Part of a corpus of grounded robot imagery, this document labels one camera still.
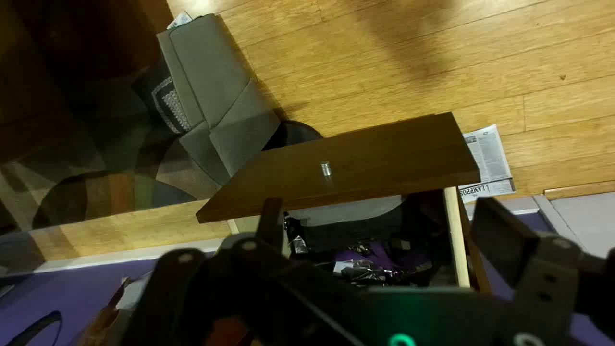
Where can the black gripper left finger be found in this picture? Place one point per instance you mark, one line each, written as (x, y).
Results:
(184, 289)

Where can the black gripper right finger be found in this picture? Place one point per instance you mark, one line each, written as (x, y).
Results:
(544, 275)

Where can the purple item in drawer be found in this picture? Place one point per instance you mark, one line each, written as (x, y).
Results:
(365, 260)

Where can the open brown wooden drawer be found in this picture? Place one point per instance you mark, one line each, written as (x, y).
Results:
(357, 164)

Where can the printed newspaper sheet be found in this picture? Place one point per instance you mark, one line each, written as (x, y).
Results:
(490, 160)

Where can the dark patterned rug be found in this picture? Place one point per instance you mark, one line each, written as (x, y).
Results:
(96, 173)

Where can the grey fabric box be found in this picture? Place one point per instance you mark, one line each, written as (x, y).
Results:
(213, 89)

